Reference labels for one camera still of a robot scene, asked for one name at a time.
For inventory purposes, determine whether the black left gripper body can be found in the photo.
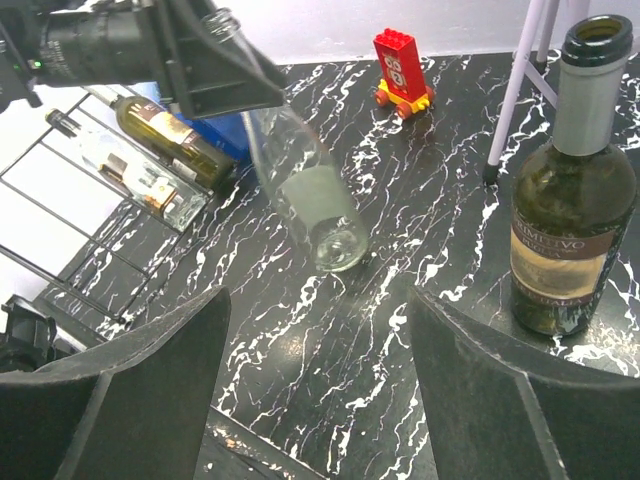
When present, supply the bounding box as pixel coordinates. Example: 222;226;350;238
37;1;168;85

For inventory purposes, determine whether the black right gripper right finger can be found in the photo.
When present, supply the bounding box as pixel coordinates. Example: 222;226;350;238
407;287;639;479

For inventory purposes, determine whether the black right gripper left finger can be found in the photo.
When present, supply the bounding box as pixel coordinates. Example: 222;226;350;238
1;287;231;479

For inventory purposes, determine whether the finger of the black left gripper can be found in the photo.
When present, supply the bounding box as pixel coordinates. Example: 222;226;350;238
154;1;288;119

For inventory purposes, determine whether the clear round glass bottle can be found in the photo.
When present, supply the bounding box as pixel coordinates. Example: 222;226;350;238
201;8;370;274

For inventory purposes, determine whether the dark red wine bottle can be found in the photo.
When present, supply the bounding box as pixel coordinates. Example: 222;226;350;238
510;14;637;336

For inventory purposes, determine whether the blue clear vodka bottle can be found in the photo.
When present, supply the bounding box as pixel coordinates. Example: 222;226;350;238
174;113;251;165

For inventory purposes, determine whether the green white wine bottle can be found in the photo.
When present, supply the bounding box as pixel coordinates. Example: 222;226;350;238
86;87;234;191

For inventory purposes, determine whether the clear square liquor bottle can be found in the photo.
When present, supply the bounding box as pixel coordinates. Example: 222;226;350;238
45;109;207;232

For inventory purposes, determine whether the red yellow toy brick car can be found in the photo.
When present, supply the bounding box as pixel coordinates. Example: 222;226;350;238
373;28;435;120

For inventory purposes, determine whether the lilac music stand tripod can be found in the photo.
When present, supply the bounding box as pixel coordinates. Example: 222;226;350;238
482;0;560;186

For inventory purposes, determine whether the black wire wine rack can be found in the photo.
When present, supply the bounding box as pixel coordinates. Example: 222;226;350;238
1;87;185;322

